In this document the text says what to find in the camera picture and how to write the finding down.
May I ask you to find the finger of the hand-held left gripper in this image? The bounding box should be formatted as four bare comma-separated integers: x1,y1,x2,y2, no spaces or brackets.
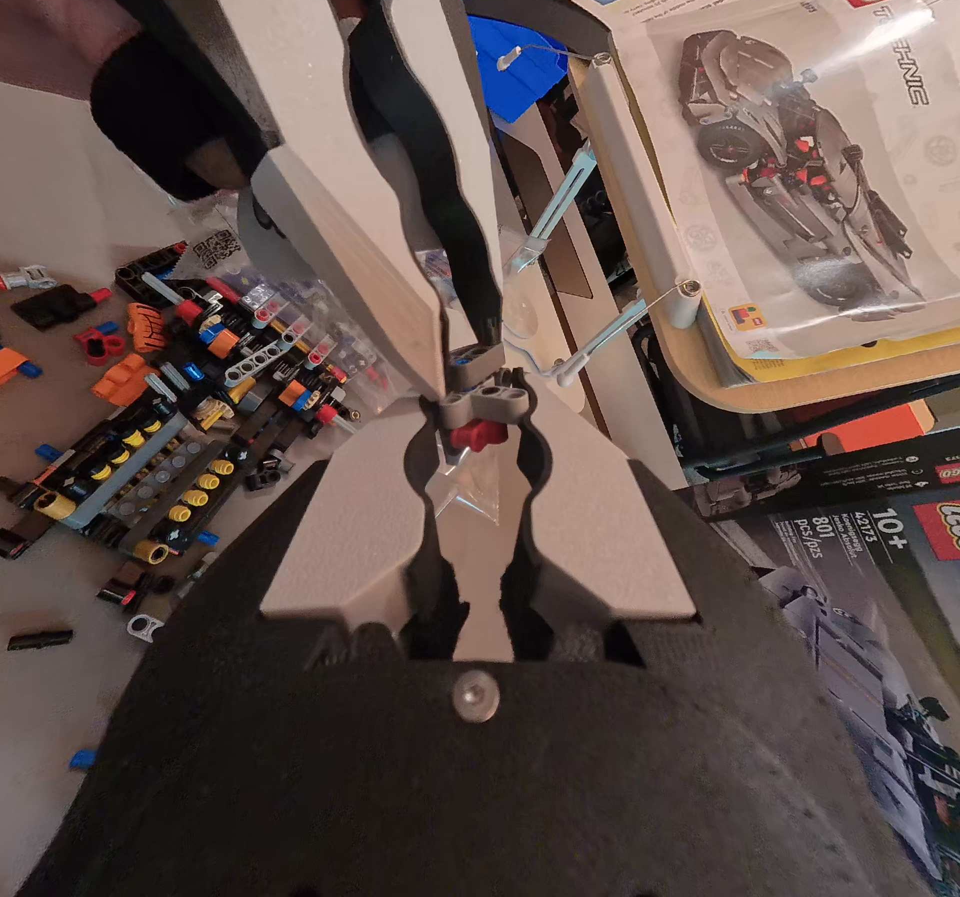
347,0,505,358
183,0,453,400

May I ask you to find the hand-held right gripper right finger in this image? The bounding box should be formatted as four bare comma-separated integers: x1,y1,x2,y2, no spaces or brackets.
502,372,697,662

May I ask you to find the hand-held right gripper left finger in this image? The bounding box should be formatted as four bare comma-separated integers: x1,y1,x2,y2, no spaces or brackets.
258,394,451,662

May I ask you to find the grey and red lego assembly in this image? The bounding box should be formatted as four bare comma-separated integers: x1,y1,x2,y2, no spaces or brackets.
437,383,532,457

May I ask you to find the lego chassis with yellow connectors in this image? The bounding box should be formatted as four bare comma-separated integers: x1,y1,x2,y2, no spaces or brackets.
30,402,253,570

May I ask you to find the dark lego set box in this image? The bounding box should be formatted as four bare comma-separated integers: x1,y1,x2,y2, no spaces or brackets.
690,428,960,897

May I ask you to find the pile of loose lego pieces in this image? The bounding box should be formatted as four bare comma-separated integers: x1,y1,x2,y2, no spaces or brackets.
0,240,363,772

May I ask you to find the lego instruction booklet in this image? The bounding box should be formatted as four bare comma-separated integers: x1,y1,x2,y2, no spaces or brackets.
532,0,960,390

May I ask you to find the person's left hand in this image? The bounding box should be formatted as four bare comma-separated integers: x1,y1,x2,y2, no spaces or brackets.
0,0,145,101

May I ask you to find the blue bin with printed tag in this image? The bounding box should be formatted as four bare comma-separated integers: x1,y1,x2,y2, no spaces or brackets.
438,0,576,124

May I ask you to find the white book stand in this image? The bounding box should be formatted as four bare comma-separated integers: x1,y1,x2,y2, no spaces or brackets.
450,0,960,493

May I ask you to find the clear bag with orange pieces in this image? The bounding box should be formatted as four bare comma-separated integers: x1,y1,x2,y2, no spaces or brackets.
191,229,423,420

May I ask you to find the orange box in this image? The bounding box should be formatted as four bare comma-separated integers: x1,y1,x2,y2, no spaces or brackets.
795,402,936,457

